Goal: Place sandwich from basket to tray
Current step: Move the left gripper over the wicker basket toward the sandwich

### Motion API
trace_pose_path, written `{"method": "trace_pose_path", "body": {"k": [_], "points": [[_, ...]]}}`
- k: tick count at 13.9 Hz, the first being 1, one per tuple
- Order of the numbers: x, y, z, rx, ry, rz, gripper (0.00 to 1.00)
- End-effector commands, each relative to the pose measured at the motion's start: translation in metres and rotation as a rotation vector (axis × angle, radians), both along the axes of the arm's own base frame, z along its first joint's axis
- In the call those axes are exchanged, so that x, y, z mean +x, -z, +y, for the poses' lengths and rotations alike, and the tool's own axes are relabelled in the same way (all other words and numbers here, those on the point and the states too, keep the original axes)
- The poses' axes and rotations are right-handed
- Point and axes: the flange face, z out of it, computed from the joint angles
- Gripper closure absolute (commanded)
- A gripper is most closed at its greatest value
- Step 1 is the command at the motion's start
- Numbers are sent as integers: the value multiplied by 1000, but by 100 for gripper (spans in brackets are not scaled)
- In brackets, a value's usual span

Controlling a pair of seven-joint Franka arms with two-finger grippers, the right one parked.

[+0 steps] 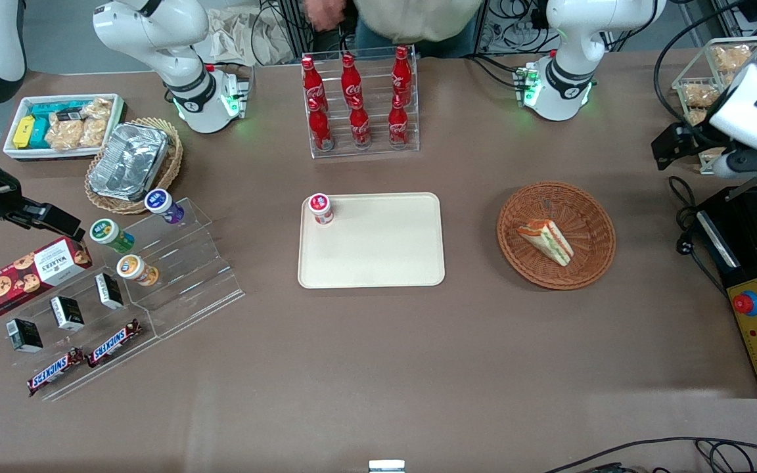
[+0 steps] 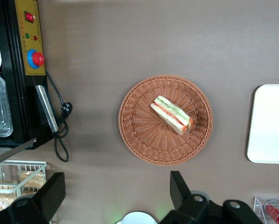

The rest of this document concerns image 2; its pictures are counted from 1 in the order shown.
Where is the yellow control panel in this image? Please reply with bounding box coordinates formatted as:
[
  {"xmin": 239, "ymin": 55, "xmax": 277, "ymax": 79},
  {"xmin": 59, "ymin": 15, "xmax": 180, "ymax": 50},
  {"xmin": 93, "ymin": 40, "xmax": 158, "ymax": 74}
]
[{"xmin": 14, "ymin": 0, "xmax": 47, "ymax": 77}]

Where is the silver machine handle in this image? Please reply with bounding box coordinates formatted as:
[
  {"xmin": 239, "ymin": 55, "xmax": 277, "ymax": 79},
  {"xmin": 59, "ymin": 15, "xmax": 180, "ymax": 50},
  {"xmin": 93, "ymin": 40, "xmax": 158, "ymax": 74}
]
[{"xmin": 35, "ymin": 84, "xmax": 59, "ymax": 134}]

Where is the metal lever bar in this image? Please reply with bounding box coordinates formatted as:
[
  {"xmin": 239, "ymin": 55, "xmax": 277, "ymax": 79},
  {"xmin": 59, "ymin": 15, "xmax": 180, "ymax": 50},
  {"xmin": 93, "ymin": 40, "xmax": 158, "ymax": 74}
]
[{"xmin": 0, "ymin": 137, "xmax": 37, "ymax": 168}]

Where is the clear acrylic bottle rack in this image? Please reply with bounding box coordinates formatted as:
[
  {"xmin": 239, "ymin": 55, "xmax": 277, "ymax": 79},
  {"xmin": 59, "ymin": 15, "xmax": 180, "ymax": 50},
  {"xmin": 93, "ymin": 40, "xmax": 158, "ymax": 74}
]
[{"xmin": 253, "ymin": 197, "xmax": 279, "ymax": 224}]

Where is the red cola bottle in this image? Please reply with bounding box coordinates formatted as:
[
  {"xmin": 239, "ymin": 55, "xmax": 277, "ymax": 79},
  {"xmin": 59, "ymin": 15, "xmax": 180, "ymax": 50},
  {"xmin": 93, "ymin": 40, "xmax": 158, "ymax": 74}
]
[{"xmin": 265, "ymin": 202, "xmax": 279, "ymax": 224}]

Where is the black power cable with plug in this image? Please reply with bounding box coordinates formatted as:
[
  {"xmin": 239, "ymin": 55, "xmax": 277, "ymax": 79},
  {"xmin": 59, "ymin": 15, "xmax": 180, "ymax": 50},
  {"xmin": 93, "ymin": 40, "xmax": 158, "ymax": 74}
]
[{"xmin": 45, "ymin": 70, "xmax": 73, "ymax": 163}]

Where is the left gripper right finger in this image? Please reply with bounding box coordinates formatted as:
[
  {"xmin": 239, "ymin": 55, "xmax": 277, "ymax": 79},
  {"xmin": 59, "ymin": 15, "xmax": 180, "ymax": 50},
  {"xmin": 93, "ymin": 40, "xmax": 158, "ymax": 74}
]
[{"xmin": 169, "ymin": 171, "xmax": 210, "ymax": 211}]

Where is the black tabletop sealing machine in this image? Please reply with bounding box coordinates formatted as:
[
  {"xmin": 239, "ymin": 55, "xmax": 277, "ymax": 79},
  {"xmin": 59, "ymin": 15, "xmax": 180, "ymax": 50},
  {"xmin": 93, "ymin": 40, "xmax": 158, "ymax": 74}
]
[{"xmin": 0, "ymin": 0, "xmax": 55, "ymax": 150}]

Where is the white wire rack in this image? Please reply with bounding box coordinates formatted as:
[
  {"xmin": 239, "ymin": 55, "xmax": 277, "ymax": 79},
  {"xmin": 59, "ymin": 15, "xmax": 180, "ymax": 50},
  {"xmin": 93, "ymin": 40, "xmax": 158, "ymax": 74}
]
[{"xmin": 0, "ymin": 160, "xmax": 48, "ymax": 224}]

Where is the round brown wicker basket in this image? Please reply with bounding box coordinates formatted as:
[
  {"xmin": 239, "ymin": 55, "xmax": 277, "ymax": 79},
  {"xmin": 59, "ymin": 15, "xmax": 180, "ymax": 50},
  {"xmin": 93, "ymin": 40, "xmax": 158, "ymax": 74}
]
[{"xmin": 118, "ymin": 74, "xmax": 214, "ymax": 166}]

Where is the bagged crispy snack pack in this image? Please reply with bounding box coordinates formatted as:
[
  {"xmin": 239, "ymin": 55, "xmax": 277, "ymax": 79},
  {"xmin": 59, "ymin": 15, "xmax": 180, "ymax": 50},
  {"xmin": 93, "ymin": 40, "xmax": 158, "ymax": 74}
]
[
  {"xmin": 17, "ymin": 170, "xmax": 47, "ymax": 190},
  {"xmin": 0, "ymin": 192, "xmax": 17, "ymax": 213}
]

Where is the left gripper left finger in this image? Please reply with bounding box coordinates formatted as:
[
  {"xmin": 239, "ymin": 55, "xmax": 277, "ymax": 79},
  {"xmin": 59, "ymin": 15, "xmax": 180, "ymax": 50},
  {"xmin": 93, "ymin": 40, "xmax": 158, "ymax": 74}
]
[{"xmin": 33, "ymin": 172, "xmax": 66, "ymax": 224}]

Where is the triangle sandwich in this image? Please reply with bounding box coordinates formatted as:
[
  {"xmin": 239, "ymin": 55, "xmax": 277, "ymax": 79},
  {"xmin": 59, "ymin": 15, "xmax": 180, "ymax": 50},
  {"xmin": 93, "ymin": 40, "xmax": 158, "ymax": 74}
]
[{"xmin": 150, "ymin": 95, "xmax": 194, "ymax": 136}]

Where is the cream plastic tray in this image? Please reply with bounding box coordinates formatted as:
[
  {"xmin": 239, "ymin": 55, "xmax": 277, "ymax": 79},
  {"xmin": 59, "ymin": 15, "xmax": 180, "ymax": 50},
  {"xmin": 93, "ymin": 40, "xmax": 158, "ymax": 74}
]
[{"xmin": 246, "ymin": 84, "xmax": 279, "ymax": 164}]

